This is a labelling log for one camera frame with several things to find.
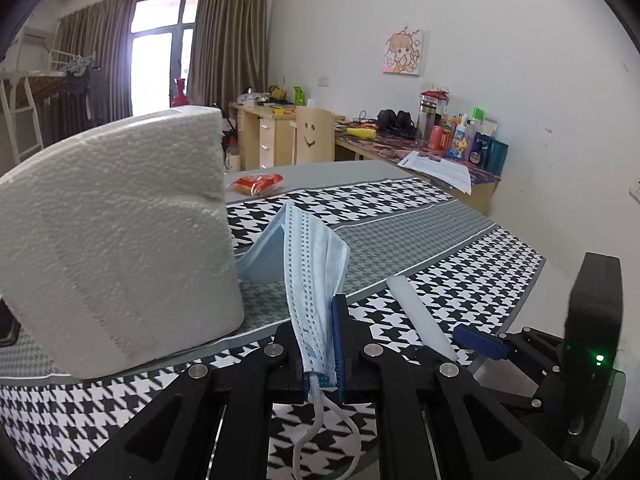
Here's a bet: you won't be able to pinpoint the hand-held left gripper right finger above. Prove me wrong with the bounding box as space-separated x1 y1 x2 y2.
330 292 576 480

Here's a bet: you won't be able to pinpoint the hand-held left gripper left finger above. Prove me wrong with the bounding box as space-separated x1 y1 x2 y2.
65 321 307 480

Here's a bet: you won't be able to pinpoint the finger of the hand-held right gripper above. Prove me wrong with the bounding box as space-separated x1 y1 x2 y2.
452 324 566 361

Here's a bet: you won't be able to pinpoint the blue face mask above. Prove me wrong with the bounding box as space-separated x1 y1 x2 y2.
235 203 362 480

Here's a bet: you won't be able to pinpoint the white foam box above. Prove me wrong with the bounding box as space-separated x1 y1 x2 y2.
0 106 246 380

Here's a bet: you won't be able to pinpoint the white flat strip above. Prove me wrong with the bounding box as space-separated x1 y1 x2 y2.
389 275 458 363

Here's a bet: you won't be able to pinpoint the houndstooth tablecloth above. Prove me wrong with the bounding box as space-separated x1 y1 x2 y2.
0 161 547 480

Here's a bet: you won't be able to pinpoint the red snack packet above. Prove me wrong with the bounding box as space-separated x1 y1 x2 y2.
226 173 284 196

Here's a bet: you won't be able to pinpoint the printed paper sheet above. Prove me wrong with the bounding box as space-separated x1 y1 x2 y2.
397 151 472 195

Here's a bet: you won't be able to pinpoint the cluttered wooden desk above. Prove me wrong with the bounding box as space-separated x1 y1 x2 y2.
334 122 503 213

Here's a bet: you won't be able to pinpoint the cluster of toiletry bottles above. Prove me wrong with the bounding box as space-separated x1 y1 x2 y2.
429 107 509 173

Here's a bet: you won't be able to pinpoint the wooden smiley chair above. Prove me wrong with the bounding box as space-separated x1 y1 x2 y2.
291 106 335 165

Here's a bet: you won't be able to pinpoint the light wooden drawer desk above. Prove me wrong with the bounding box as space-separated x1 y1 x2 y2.
229 101 346 171

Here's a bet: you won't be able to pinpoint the black headphones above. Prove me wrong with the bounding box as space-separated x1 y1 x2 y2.
376 109 416 137

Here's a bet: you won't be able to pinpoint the tall glass thermos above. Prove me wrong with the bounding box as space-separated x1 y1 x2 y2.
417 91 446 148

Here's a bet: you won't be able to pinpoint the black object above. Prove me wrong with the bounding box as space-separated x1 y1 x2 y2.
0 300 21 348

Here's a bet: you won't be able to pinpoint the brown curtain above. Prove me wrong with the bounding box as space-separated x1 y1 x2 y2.
187 0 271 108
52 0 137 131

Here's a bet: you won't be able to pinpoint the glass balcony door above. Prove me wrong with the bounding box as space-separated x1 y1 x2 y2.
130 0 201 116

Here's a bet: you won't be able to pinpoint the dark hanging clothes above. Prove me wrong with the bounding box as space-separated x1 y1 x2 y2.
65 65 101 121

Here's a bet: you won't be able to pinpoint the small metal bunk bed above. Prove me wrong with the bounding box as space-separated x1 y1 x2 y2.
0 50 96 166

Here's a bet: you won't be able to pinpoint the cartoon wall poster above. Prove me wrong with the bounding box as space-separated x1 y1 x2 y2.
382 29 425 76

